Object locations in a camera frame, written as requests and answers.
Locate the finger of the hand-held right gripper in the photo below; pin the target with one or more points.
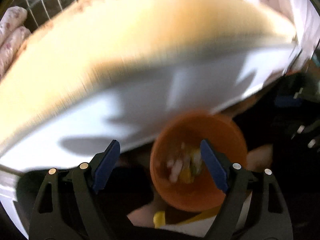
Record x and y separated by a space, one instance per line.
307 135
287 101

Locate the floral plush blanket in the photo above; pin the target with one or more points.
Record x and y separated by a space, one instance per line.
125 42

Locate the white curtain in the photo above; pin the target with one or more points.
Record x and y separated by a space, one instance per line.
287 5

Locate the white and yellow object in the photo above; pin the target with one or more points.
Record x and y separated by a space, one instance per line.
185 228

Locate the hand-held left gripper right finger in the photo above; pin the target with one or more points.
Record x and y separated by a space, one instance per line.
215 167

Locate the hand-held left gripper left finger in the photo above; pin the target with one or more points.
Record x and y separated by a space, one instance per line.
107 165

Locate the orange plastic bucket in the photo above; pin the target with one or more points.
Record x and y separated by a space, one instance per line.
190 130

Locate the floral rolled cushions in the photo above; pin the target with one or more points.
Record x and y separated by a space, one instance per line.
12 30

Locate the small toys in bucket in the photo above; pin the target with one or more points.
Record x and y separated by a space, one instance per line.
185 170

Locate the window with metal grille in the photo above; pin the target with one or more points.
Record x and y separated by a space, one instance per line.
50 0

